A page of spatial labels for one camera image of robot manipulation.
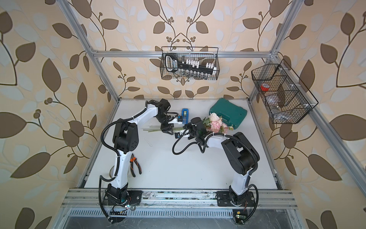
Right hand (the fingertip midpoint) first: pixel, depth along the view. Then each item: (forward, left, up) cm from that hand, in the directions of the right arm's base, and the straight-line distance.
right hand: (186, 123), depth 95 cm
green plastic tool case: (+9, -34, -4) cm, 35 cm away
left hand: (0, +11, -2) cm, 11 cm away
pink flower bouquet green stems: (-5, -18, +6) cm, 19 cm away
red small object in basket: (+6, -47, +25) cm, 53 cm away
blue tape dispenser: (+10, +1, -4) cm, 11 cm away
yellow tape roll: (-29, +44, -4) cm, 53 cm away
